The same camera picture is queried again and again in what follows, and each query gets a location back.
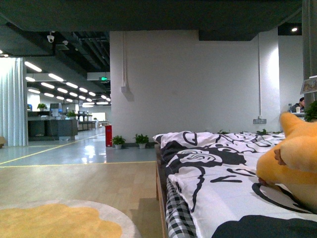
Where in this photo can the yellow plush toy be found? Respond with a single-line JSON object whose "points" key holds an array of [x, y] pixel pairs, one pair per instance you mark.
{"points": [[293, 161]]}

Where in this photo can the small potted plant right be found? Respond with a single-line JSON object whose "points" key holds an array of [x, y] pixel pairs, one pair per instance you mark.
{"points": [[141, 140]]}

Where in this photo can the small potted plant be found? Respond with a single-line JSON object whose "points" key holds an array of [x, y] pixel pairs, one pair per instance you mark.
{"points": [[141, 140], [118, 141]]}

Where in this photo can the small potted plant left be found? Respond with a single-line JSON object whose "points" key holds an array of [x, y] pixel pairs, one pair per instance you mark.
{"points": [[118, 141]]}

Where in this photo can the red fire extinguisher box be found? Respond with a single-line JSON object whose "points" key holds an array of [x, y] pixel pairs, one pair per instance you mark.
{"points": [[108, 132]]}

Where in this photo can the black and white duvet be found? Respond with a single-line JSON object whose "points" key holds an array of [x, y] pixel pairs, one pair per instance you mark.
{"points": [[215, 174]]}

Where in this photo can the checkered bed sheet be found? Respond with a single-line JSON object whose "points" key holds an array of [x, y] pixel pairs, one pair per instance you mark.
{"points": [[178, 219]]}

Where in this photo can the dark office counter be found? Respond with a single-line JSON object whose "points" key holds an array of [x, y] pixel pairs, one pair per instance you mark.
{"points": [[42, 127]]}

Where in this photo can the yellow and white rug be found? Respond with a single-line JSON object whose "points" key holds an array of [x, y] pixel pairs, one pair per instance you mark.
{"points": [[64, 219]]}

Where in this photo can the seated person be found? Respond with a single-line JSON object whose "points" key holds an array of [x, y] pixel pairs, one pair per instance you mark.
{"points": [[300, 104]]}

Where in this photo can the white curtain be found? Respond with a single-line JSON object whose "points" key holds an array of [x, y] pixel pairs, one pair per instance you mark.
{"points": [[13, 102]]}

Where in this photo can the potted green plant right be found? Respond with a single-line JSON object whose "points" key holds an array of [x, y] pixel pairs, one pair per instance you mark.
{"points": [[311, 112]]}

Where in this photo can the framed picture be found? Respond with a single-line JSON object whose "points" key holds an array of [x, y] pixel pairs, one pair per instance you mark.
{"points": [[309, 86]]}

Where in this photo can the grey curtain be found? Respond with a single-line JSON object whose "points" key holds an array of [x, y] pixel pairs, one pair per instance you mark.
{"points": [[309, 34]]}

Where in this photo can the wooden bed frame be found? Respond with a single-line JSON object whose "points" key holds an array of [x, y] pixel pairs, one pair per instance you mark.
{"points": [[161, 189]]}

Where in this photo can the wall junction box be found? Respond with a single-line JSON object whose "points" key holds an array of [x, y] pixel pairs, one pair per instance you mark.
{"points": [[124, 89]]}

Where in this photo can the wall power outlet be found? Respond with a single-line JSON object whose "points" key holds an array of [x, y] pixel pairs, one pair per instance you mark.
{"points": [[259, 121]]}

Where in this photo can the security dome camera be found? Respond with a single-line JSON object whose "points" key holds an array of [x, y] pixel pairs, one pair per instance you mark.
{"points": [[51, 37]]}

